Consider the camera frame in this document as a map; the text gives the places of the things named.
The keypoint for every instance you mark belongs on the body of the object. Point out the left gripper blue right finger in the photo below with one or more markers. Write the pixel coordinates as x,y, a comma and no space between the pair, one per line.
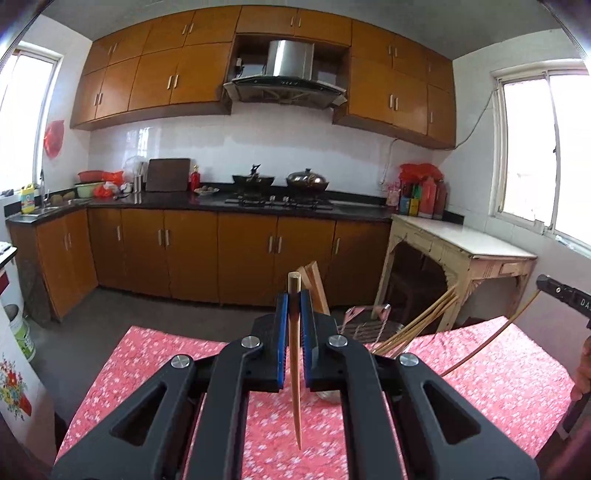
401,419

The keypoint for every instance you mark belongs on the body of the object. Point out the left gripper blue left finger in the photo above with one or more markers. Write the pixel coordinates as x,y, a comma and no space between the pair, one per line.
188,419

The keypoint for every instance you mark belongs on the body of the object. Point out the wooden chopstick crossed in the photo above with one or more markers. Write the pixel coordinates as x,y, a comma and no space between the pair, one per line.
494,336
422,325

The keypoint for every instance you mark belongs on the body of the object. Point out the person's right hand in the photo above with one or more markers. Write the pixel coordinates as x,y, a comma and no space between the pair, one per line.
582,375

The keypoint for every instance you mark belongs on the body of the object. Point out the pink floral tablecloth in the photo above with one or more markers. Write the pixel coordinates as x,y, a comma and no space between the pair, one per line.
513,382

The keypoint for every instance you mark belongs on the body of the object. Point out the cream wooden side table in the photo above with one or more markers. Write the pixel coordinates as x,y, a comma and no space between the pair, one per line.
468,257

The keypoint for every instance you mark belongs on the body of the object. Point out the dark soy sauce jug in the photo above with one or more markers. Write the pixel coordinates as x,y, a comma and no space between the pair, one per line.
440,200

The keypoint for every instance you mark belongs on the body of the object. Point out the lower wooden base cabinets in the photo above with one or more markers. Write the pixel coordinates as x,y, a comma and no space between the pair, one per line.
202,256

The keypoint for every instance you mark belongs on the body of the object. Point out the orange oil jug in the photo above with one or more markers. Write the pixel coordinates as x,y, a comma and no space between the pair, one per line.
429,189

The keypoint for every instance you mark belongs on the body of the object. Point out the white floral appliance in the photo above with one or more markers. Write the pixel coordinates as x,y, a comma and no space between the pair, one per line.
26,406

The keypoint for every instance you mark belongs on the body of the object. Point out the white plastic bucket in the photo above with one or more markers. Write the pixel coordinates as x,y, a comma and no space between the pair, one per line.
21,331

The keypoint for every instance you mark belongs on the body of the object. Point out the red plastic bag on counter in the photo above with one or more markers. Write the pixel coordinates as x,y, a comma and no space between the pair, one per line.
417,173

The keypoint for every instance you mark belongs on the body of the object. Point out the gas stove top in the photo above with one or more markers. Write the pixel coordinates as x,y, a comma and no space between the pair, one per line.
282,203

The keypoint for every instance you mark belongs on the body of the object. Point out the red sauce bottle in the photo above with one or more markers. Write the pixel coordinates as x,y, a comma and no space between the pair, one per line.
194,178

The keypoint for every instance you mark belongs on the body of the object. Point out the black wok on stove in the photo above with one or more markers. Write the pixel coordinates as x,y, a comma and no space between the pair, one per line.
254,181

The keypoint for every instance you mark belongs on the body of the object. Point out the dark wooden cutting board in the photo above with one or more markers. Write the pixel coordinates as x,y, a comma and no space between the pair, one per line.
167,175

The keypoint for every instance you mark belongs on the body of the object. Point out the lidded dark wok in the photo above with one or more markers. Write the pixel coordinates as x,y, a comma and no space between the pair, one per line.
307,180

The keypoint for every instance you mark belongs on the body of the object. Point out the green basin with red bowl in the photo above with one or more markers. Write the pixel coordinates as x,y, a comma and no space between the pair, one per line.
99,184

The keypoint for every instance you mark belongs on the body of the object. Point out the yellow detergent bottle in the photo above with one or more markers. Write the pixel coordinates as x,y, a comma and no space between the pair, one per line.
27,199

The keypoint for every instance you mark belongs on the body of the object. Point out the steel range hood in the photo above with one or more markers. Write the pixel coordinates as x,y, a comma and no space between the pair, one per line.
287,78

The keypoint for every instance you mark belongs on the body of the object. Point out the wire metal utensil holder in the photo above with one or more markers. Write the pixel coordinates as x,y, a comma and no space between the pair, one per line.
369,325

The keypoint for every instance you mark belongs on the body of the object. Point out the red plastic bag on wall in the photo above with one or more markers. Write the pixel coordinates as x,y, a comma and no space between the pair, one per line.
53,138

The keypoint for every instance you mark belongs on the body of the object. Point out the upper wooden wall cabinets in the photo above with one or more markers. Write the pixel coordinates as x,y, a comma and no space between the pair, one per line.
204,61

